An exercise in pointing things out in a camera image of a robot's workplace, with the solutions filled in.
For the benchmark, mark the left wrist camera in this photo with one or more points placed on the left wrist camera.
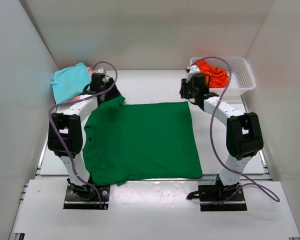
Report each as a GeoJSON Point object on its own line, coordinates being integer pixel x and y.
{"type": "Point", "coordinates": [98, 82]}

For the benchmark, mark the folded cyan t shirt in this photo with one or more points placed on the folded cyan t shirt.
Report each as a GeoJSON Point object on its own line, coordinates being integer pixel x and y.
{"type": "Point", "coordinates": [70, 82]}

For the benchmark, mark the green t shirt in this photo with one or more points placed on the green t shirt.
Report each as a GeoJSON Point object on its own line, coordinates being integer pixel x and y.
{"type": "Point", "coordinates": [131, 142]}

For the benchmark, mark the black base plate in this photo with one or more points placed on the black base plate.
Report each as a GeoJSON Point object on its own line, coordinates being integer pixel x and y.
{"type": "Point", "coordinates": [86, 198]}
{"type": "Point", "coordinates": [218, 198]}

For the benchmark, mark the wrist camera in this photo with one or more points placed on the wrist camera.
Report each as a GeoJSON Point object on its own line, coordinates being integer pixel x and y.
{"type": "Point", "coordinates": [98, 82]}
{"type": "Point", "coordinates": [195, 73]}

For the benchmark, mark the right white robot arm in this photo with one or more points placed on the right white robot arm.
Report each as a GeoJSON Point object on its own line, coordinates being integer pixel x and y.
{"type": "Point", "coordinates": [243, 133]}

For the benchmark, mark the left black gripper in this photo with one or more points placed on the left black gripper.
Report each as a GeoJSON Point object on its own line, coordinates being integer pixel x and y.
{"type": "Point", "coordinates": [114, 93]}

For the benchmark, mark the orange t shirt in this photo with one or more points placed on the orange t shirt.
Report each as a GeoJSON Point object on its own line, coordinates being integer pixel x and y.
{"type": "Point", "coordinates": [218, 77]}

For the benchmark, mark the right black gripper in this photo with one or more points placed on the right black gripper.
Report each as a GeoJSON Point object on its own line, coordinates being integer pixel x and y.
{"type": "Point", "coordinates": [182, 92]}

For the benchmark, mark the white plastic basket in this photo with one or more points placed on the white plastic basket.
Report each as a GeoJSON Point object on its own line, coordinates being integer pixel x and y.
{"type": "Point", "coordinates": [242, 78]}

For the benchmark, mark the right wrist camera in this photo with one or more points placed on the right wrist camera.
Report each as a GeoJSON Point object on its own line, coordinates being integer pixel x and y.
{"type": "Point", "coordinates": [195, 73]}

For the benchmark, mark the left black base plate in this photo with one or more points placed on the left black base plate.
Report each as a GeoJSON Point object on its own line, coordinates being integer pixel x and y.
{"type": "Point", "coordinates": [86, 198]}

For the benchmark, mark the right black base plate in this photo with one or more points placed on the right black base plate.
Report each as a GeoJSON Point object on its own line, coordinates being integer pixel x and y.
{"type": "Point", "coordinates": [218, 198]}

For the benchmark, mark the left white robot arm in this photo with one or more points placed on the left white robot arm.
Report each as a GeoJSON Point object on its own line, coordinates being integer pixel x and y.
{"type": "Point", "coordinates": [66, 137]}

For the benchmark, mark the folded pink t shirt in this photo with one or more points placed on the folded pink t shirt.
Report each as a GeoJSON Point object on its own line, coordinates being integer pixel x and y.
{"type": "Point", "coordinates": [90, 73]}

